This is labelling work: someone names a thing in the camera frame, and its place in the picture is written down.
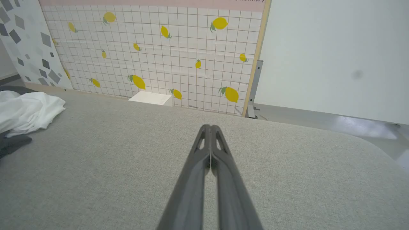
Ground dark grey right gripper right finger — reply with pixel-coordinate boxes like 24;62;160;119
210;125;264;230

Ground white box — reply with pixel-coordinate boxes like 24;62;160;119
128;91;173;107

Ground grey fabric sofa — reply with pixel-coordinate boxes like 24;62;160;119
0;89;409;230

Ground grey terrazzo print panel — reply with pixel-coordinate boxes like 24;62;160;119
0;0;73;90

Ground white shirt with black sleeves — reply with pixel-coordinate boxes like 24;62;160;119
0;86;66;159

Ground grey metal panel stand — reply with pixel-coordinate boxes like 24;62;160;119
246;60;267;120

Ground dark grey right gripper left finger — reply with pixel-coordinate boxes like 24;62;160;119
157;125;211;230

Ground lemon print grid panel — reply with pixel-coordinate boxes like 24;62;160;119
38;0;272;117

